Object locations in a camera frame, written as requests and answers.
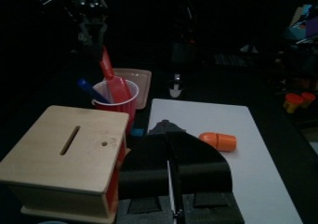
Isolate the blue plastic utensil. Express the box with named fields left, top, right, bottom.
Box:
left=78, top=78, right=111, bottom=105

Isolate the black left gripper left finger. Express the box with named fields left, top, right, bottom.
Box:
left=115, top=134, right=175, bottom=224

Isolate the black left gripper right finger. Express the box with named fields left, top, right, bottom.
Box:
left=167, top=131, right=246, bottom=224

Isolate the dark keyboard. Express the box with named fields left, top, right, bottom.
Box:
left=213, top=52, right=257, bottom=69

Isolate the red toy knife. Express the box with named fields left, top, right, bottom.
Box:
left=98, top=46, right=132, bottom=104

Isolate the red plastic cup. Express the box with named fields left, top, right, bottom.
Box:
left=91, top=78, right=140, bottom=137

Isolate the orange cylindrical container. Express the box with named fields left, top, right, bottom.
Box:
left=198, top=131, right=239, bottom=152

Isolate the yellow can with orange lid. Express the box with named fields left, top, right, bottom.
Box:
left=283, top=92, right=305, bottom=114
left=299, top=91, right=317, bottom=110

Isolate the white cutting board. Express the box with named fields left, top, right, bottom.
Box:
left=147, top=98, right=305, bottom=224

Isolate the wooden box with red side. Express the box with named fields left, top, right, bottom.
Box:
left=0, top=105, right=131, bottom=224

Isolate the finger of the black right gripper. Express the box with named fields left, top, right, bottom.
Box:
left=79, top=20, right=94, bottom=47
left=92, top=20, right=108, bottom=49

